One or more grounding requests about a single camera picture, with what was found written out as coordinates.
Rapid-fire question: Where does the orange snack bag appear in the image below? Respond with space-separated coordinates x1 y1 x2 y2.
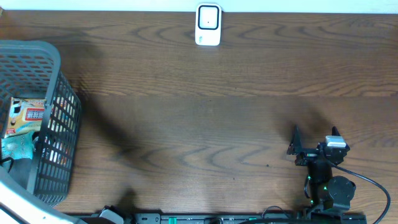
4 97 45 138

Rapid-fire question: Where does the green wet wipes pack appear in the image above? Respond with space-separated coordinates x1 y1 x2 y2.
1 131 34 160

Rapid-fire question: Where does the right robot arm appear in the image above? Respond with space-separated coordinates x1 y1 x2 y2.
287 127 356 219

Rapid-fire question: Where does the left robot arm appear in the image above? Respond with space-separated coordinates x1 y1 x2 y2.
1 167 86 224

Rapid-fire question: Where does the white barcode scanner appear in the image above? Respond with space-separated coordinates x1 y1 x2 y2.
195 3 222 46

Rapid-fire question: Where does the grey plastic mesh basket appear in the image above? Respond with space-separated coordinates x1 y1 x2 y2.
1 40 81 207

